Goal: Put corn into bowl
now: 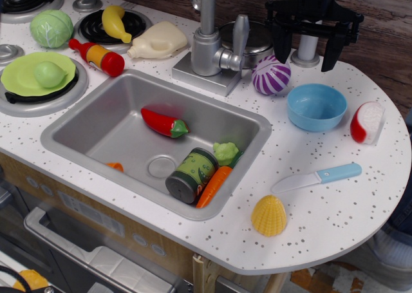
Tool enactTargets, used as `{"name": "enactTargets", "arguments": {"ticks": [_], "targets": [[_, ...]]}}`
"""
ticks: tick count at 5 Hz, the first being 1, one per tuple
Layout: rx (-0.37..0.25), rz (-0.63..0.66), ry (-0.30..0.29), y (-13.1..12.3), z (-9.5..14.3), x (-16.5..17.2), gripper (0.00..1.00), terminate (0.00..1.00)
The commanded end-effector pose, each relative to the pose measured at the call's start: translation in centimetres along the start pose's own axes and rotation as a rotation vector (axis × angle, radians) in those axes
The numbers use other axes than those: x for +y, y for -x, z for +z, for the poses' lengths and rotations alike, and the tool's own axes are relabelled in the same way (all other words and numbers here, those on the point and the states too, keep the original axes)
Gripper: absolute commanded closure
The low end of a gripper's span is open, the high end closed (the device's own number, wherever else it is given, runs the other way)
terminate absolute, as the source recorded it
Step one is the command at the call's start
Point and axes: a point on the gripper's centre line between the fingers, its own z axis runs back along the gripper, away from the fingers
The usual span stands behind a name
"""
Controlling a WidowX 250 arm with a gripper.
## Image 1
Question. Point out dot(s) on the blue handled toy knife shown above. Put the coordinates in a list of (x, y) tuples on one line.
[(323, 176)]

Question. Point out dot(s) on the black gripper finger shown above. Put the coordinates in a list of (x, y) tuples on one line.
[(334, 45), (282, 41)]

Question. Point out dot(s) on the light green toy broccoli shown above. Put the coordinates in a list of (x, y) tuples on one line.
[(225, 152)]

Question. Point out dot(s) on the pale green toy fruit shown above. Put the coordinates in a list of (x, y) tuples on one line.
[(50, 75)]

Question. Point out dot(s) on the lime green plate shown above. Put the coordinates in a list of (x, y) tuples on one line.
[(18, 78)]

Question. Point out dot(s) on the grey left stove knob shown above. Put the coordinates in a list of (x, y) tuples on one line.
[(9, 52)]

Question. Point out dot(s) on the back right stove burner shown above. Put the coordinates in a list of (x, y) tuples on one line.
[(90, 29)]

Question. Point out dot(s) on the yellow toy squash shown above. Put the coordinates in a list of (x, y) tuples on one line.
[(113, 25)]

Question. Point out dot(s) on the blue plastic bowl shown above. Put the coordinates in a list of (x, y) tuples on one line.
[(316, 107)]

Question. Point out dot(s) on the red white toy sushi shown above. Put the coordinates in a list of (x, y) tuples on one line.
[(367, 123)]

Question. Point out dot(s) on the yellow toy corn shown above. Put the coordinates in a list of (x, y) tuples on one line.
[(269, 216)]

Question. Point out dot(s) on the toy oven door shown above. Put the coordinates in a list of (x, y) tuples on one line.
[(90, 267)]

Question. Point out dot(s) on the cream toy jug bottle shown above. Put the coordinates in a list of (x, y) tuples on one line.
[(159, 41)]

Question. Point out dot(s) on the silver metal pot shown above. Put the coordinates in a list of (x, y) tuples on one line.
[(259, 43)]

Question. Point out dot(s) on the white post with base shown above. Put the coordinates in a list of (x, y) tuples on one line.
[(306, 55)]

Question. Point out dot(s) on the purple white toy onion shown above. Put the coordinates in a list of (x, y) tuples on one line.
[(270, 76)]

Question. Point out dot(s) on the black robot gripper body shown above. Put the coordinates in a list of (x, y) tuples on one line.
[(313, 17)]

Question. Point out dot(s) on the stove burner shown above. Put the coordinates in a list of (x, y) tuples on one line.
[(90, 29), (23, 11), (31, 110)]

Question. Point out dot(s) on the grey toy sink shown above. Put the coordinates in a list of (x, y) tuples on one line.
[(106, 126)]

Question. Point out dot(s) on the green toy cabbage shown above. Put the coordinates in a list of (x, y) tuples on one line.
[(51, 28)]

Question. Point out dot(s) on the green labelled toy can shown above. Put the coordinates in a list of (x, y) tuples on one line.
[(190, 178)]

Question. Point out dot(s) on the red toy ketchup bottle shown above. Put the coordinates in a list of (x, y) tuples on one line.
[(95, 55)]

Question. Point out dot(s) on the small orange toy piece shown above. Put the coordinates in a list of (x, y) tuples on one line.
[(116, 165)]

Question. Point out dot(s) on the front left stove burner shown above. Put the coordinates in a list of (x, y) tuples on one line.
[(31, 110)]

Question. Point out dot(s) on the back left stove burner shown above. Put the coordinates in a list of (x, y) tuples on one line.
[(23, 11)]

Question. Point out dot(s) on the orange toy carrot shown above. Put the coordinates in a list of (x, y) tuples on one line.
[(213, 186)]

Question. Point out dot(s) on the grey stove knob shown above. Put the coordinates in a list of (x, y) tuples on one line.
[(87, 6), (9, 52)]

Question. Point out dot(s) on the silver toy faucet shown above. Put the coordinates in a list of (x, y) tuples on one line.
[(209, 65)]

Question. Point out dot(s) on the red toy chili pepper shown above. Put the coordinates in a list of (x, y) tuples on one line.
[(163, 124)]

